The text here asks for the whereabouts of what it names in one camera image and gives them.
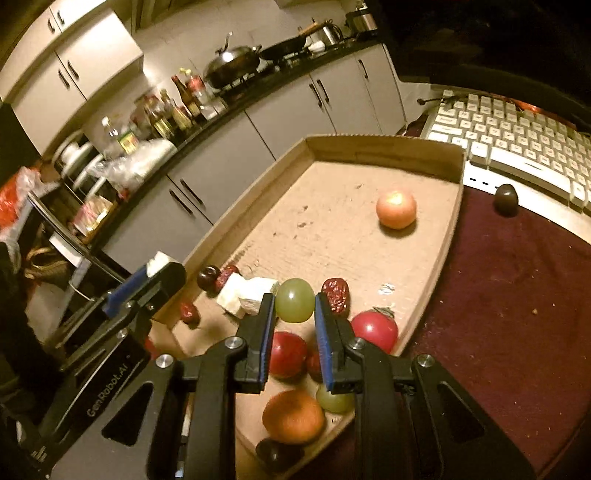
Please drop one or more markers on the dark countertop appliance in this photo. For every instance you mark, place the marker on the dark countertop appliance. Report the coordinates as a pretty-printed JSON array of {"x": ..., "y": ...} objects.
[{"x": 362, "y": 21}]

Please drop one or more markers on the steel wok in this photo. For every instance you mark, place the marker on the steel wok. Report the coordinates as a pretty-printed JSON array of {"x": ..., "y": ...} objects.
[{"x": 231, "y": 62}]

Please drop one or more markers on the grey upper wall cabinets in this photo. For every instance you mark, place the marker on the grey upper wall cabinets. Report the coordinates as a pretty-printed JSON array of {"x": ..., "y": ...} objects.
[{"x": 92, "y": 50}]

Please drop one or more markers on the steel kettle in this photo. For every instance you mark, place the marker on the steel kettle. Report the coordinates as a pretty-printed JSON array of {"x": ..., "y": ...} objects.
[{"x": 330, "y": 32}]

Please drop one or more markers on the small foil scrap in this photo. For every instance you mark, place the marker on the small foil scrap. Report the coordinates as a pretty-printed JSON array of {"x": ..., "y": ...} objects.
[{"x": 385, "y": 289}]

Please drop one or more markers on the black frying pan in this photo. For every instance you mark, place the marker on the black frying pan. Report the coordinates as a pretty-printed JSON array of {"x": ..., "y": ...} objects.
[{"x": 286, "y": 46}]

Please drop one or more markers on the orange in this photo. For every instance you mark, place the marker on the orange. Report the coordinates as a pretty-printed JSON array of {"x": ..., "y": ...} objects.
[
  {"x": 396, "y": 210},
  {"x": 293, "y": 415}
]

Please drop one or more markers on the row of sauce bottles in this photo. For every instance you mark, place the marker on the row of sauce bottles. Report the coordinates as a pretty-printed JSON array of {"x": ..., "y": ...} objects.
[{"x": 175, "y": 106}]

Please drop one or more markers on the green grape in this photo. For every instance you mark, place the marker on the green grape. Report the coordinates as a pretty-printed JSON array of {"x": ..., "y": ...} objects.
[
  {"x": 294, "y": 300},
  {"x": 334, "y": 400}
]

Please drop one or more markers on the dark grape near keyboard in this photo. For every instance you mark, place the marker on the dark grape near keyboard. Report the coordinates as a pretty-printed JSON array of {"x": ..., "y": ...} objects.
[{"x": 506, "y": 198}]

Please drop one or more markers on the red plastic bag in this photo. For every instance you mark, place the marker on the red plastic bag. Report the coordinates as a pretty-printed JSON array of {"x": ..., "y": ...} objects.
[{"x": 18, "y": 194}]

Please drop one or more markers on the black computer monitor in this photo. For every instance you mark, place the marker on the black computer monitor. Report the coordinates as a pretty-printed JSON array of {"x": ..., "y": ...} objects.
[{"x": 485, "y": 37}]

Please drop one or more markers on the dark plum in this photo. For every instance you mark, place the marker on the dark plum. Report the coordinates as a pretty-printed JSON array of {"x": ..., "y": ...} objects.
[
  {"x": 272, "y": 454},
  {"x": 208, "y": 277}
]

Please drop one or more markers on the snack packets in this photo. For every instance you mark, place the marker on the snack packets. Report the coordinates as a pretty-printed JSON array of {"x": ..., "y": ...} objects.
[{"x": 94, "y": 210}]

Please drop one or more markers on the wicker basket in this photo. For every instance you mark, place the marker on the wicker basket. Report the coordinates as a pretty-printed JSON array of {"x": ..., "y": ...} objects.
[{"x": 46, "y": 263}]

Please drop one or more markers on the shallow cardboard tray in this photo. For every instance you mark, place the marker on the shallow cardboard tray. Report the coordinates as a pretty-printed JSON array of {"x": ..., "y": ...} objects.
[{"x": 332, "y": 207}]

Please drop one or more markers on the white computer keyboard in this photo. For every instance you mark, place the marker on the white computer keyboard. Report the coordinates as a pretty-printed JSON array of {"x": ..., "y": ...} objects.
[{"x": 508, "y": 134}]

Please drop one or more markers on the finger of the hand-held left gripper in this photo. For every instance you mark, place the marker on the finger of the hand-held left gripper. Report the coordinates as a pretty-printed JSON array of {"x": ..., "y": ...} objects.
[
  {"x": 166, "y": 279},
  {"x": 124, "y": 290}
]

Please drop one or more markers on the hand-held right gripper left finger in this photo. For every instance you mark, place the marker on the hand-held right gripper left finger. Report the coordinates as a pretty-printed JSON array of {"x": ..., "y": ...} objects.
[{"x": 264, "y": 341}]

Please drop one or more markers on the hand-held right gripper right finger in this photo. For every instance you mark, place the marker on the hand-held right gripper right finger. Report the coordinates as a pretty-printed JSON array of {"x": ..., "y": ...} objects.
[{"x": 323, "y": 341}]

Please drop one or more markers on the grey kitchen counter cabinets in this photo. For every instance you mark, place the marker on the grey kitchen counter cabinets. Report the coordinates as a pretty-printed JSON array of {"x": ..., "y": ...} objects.
[{"x": 277, "y": 124}]

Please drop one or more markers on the clear plastic bag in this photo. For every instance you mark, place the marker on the clear plastic bag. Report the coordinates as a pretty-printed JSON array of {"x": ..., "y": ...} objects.
[{"x": 134, "y": 161}]

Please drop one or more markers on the red apple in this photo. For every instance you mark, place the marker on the red apple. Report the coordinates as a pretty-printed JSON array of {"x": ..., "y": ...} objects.
[{"x": 286, "y": 354}]

